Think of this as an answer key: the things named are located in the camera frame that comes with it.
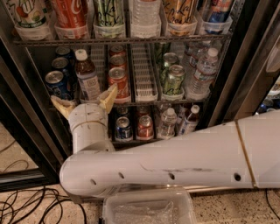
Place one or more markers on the front red coca-cola can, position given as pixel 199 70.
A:
pixel 118 76

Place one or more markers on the shelf blue can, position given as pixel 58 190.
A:
pixel 123 130
pixel 218 10

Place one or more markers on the top shelf gold lacroix can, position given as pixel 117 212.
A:
pixel 179 12

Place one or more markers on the clear plastic bin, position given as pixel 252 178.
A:
pixel 160 206

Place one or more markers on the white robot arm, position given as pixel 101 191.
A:
pixel 240 154

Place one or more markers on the top shelf blue can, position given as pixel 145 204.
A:
pixel 218 10

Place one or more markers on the front green lacroix can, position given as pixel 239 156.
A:
pixel 173 80

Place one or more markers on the open fridge door left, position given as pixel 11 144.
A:
pixel 20 125

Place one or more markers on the front clear water bottle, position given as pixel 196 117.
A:
pixel 198 86

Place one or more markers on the empty white shelf tray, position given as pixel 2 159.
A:
pixel 145 84

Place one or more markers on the rear red coca-cola can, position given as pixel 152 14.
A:
pixel 117 50

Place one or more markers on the bottom shelf blue can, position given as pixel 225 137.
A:
pixel 123 130

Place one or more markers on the clear water bottle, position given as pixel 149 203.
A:
pixel 198 86
pixel 193 51

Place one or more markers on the bottom shelf tea bottle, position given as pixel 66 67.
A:
pixel 189 121

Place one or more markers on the shelf water bottle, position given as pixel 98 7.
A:
pixel 145 12
pixel 167 123

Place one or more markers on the rear blue pepsi can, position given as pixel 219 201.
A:
pixel 62 51

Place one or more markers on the right fridge door frame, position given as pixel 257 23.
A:
pixel 250 63

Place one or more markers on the blue pepsi can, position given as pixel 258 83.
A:
pixel 62 51
pixel 56 83
pixel 62 64

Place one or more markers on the front blue pepsi can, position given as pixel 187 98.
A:
pixel 56 83

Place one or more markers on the tea bottle with white cap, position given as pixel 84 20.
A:
pixel 86 74

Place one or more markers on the red coca-cola can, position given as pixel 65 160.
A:
pixel 117 61
pixel 117 50
pixel 118 76

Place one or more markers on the bottom shelf red can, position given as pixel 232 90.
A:
pixel 145 127

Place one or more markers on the rear clear water bottle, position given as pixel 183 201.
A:
pixel 193 51

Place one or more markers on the bottom shelf water bottle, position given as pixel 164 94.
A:
pixel 167 123

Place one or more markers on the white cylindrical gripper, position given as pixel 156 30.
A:
pixel 87 113

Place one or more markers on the top shelf water bottle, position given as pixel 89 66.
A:
pixel 145 12

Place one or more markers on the top shelf green lacroix can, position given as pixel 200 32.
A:
pixel 109 13

